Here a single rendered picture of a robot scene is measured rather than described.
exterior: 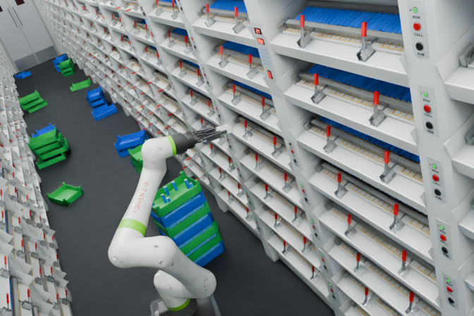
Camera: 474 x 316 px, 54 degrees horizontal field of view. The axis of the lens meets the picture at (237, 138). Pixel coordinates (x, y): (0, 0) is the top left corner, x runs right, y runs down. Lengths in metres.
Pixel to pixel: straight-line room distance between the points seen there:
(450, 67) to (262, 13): 0.71
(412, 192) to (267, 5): 0.73
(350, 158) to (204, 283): 0.93
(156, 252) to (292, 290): 1.10
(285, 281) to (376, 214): 1.28
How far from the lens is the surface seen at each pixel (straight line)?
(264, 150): 2.10
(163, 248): 1.82
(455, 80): 1.04
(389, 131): 1.27
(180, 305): 2.32
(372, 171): 1.45
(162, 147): 2.03
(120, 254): 1.90
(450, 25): 1.03
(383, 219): 1.57
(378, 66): 1.18
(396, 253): 1.71
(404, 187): 1.37
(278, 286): 2.76
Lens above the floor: 1.94
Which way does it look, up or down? 26 degrees down
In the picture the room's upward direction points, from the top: 19 degrees counter-clockwise
